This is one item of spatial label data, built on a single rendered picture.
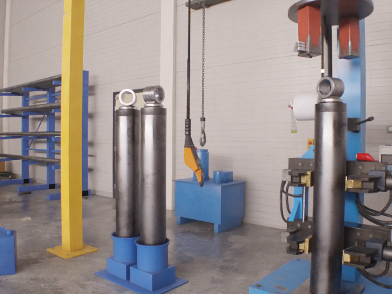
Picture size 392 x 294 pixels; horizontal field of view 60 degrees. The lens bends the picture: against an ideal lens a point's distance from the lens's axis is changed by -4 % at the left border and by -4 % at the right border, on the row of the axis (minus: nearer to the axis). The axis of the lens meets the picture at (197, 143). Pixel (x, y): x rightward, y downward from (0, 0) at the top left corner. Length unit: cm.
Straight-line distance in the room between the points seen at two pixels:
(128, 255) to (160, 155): 93
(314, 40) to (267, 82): 265
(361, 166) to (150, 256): 174
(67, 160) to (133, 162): 100
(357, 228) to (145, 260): 163
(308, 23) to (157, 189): 165
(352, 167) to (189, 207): 277
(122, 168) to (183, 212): 208
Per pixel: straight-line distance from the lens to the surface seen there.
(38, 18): 1072
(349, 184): 235
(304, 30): 246
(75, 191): 390
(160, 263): 298
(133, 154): 306
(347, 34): 272
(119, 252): 321
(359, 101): 288
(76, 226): 398
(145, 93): 290
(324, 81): 256
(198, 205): 479
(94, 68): 796
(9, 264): 357
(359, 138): 287
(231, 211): 479
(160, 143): 283
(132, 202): 311
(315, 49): 243
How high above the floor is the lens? 123
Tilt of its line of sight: 1 degrees down
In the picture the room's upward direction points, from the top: straight up
